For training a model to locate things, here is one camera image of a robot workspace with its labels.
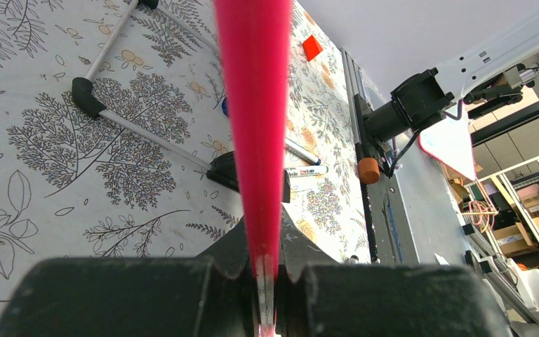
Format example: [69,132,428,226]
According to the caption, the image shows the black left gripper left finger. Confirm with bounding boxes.
[0,223,256,336]

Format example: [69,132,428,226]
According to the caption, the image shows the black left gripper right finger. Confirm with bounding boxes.
[276,211,512,336]

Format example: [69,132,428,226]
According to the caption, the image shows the pink framed whiteboard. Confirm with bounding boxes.
[214,1,291,336]

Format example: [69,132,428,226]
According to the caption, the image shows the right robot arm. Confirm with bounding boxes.
[354,10,539,145]

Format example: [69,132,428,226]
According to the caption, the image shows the black whiteboard foot left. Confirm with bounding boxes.
[206,151,291,203]

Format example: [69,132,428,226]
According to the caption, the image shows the white whiteboard stand tube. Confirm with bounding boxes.
[72,1,225,173]

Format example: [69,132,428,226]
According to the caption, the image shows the black capped marker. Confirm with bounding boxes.
[285,165,328,178]

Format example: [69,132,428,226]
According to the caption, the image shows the blue capped marker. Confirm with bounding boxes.
[220,96,229,117]

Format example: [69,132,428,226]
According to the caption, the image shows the cardboard boxes on shelf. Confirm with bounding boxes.
[485,182,539,270]

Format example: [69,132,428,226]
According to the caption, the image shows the red triangular block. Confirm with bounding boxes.
[302,35,324,62]

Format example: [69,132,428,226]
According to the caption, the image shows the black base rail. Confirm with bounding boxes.
[341,48,419,266]

